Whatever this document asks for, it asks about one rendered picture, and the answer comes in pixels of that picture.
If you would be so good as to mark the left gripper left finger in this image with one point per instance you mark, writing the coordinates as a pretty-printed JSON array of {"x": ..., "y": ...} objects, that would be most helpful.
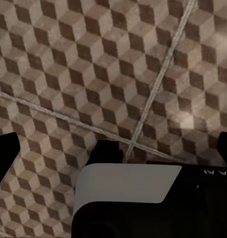
[{"x": 9, "y": 148}]

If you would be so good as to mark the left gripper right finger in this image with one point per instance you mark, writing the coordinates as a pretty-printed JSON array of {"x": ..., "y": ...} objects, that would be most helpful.
[{"x": 222, "y": 145}]

